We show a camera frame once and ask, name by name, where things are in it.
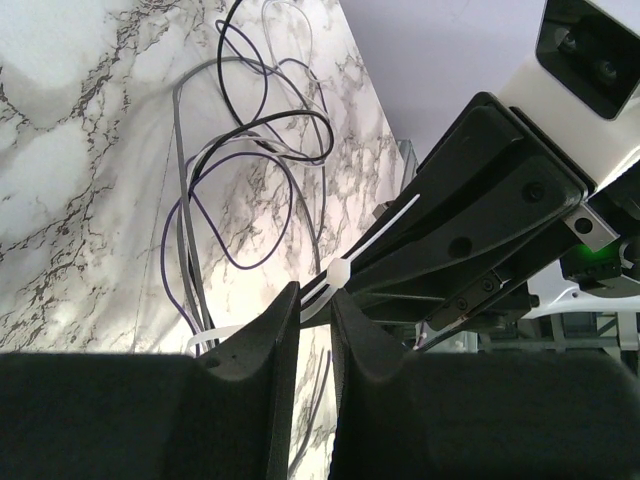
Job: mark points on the translucent white zip tie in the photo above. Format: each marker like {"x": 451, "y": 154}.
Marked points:
{"x": 338, "y": 273}

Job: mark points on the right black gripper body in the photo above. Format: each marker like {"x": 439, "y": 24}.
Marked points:
{"x": 484, "y": 213}

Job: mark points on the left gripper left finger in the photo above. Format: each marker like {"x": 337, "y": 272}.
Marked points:
{"x": 224, "y": 415}

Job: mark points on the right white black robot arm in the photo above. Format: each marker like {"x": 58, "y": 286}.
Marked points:
{"x": 499, "y": 224}

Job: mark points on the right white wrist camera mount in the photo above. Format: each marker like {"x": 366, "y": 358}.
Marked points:
{"x": 580, "y": 87}

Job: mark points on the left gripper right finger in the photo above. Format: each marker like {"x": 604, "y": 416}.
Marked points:
{"x": 410, "y": 415}

